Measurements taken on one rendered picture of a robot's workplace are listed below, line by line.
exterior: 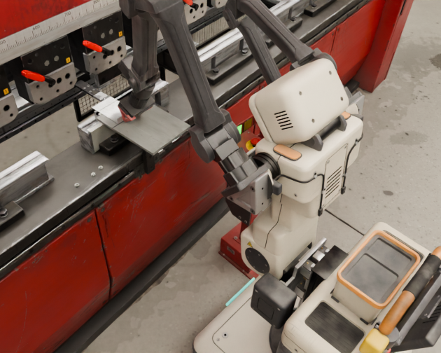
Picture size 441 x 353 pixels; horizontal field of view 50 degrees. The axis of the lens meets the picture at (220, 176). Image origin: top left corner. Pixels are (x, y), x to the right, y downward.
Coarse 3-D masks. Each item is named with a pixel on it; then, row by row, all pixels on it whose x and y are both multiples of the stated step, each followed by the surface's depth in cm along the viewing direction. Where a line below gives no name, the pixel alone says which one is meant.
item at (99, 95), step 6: (78, 72) 170; (78, 78) 171; (84, 78) 173; (78, 84) 170; (84, 84) 170; (84, 90) 167; (90, 90) 167; (96, 90) 168; (96, 96) 165; (102, 96) 165; (108, 96) 166
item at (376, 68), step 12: (396, 0) 298; (408, 0) 305; (384, 12) 307; (396, 12) 302; (408, 12) 319; (384, 24) 312; (396, 24) 310; (384, 36) 316; (396, 36) 325; (372, 48) 327; (384, 48) 321; (396, 48) 342; (372, 60) 332; (384, 60) 330; (360, 72) 343; (372, 72) 337; (384, 72) 349; (360, 84) 348; (372, 84) 342
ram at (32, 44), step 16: (0, 0) 109; (16, 0) 113; (32, 0) 116; (48, 0) 120; (64, 0) 123; (80, 0) 127; (0, 16) 111; (16, 16) 115; (32, 16) 118; (48, 16) 122; (96, 16) 134; (0, 32) 113; (16, 32) 117; (48, 32) 124; (64, 32) 128; (16, 48) 119; (32, 48) 123; (0, 64) 117
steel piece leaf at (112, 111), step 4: (112, 104) 163; (116, 104) 163; (104, 108) 161; (108, 108) 161; (112, 108) 162; (116, 108) 162; (100, 112) 160; (104, 112) 160; (108, 112) 160; (112, 112) 160; (116, 112) 160; (108, 116) 158; (112, 116) 158; (116, 116) 159; (120, 116) 159; (116, 120) 157; (120, 120) 156
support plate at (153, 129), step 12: (156, 108) 163; (108, 120) 157; (132, 120) 158; (144, 120) 158; (156, 120) 158; (168, 120) 159; (180, 120) 159; (120, 132) 153; (132, 132) 154; (144, 132) 154; (156, 132) 154; (168, 132) 154; (180, 132) 155; (144, 144) 150; (156, 144) 150
